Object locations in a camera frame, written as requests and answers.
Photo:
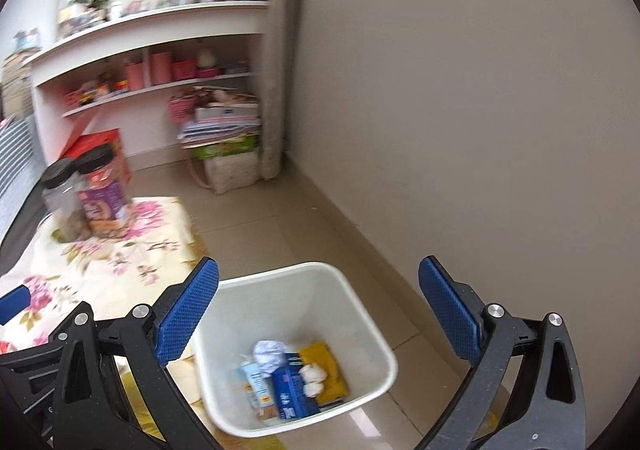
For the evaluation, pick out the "white paper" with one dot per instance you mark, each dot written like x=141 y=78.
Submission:
x=267 y=354

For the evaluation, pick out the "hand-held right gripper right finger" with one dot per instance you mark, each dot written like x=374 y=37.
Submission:
x=450 y=312

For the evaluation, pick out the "red cardboard box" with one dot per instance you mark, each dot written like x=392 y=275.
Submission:
x=100 y=139

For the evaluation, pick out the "purple label nut jar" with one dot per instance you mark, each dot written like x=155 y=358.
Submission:
x=105 y=202

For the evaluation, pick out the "stack of books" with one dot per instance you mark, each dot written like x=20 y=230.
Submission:
x=15 y=80

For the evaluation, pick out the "floral tablecloth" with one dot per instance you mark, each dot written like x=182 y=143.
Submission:
x=100 y=270

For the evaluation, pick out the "large pink basket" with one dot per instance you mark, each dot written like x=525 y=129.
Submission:
x=182 y=109

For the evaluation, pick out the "green box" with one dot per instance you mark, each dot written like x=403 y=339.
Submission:
x=227 y=147

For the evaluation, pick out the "white plastic bin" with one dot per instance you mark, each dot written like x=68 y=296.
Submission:
x=310 y=300

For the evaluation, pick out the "small green plant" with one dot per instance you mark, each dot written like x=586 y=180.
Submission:
x=95 y=2

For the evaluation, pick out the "light blue milk carton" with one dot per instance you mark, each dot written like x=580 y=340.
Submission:
x=255 y=380

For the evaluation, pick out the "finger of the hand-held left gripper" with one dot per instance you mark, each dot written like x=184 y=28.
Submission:
x=35 y=365
x=15 y=304

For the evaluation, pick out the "yellow snack packet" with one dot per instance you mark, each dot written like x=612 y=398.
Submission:
x=330 y=370

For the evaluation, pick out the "white bag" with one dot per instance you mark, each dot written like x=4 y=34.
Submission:
x=230 y=175

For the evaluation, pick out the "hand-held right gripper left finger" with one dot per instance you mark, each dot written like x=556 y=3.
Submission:
x=187 y=315

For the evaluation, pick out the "white tissue ball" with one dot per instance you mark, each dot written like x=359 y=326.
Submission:
x=312 y=372
x=315 y=389

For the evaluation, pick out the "pink square basket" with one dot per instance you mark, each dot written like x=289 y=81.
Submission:
x=75 y=98

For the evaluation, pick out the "clear jar with black lid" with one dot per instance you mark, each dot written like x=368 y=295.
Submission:
x=62 y=210

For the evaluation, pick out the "tall blue box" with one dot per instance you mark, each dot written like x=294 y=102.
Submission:
x=290 y=390

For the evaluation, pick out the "small pink basket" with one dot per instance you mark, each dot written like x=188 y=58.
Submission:
x=184 y=70

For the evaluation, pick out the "white shelf unit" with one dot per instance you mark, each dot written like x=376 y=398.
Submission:
x=200 y=17

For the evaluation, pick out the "beige curtain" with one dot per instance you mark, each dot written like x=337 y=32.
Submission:
x=275 y=80

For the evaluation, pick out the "light blue box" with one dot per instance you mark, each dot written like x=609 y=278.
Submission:
x=26 y=40

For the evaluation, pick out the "stack of papers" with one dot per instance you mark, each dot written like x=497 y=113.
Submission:
x=220 y=127

